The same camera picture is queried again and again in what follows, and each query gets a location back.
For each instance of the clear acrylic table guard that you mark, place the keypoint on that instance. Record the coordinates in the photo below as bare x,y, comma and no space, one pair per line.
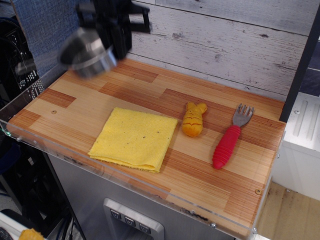
189,197

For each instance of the silver button panel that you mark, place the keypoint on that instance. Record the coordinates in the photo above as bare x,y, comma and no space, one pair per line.
126,223

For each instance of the yellow object bottom left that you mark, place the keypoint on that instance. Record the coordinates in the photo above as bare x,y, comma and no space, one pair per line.
30,234

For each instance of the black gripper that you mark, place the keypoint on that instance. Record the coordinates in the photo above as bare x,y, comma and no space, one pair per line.
104,15

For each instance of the dark right vertical post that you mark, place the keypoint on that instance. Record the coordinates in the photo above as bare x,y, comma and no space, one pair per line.
302,68

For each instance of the stainless steel saucepan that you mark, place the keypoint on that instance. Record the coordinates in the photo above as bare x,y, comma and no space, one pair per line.
82,52

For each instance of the white ribbed box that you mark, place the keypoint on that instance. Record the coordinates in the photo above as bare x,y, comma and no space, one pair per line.
297,165

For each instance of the black plastic crate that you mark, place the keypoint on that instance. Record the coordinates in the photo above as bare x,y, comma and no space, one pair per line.
17,69

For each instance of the orange plush toy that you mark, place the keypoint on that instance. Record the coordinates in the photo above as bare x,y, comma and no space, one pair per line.
192,124

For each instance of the red handled metal fork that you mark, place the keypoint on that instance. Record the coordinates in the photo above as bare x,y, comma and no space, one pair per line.
226,145

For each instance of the yellow folded towel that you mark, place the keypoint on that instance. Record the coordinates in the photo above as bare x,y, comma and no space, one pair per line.
134,139

